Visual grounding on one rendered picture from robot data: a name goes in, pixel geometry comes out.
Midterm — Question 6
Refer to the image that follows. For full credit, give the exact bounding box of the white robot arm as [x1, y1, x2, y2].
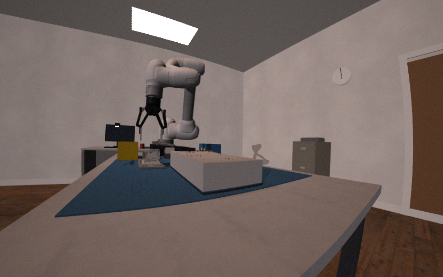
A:
[145, 58, 205, 147]

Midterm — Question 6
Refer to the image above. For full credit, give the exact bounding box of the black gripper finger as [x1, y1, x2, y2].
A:
[154, 109, 167, 141]
[136, 107, 152, 141]

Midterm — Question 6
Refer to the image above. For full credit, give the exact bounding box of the dark blue bench mat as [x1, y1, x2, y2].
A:
[55, 156, 312, 218]

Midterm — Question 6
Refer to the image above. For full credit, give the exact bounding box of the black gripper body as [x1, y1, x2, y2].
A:
[145, 97, 161, 116]

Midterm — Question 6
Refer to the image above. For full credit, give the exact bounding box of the yellow open-top bin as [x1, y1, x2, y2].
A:
[118, 141, 138, 160]

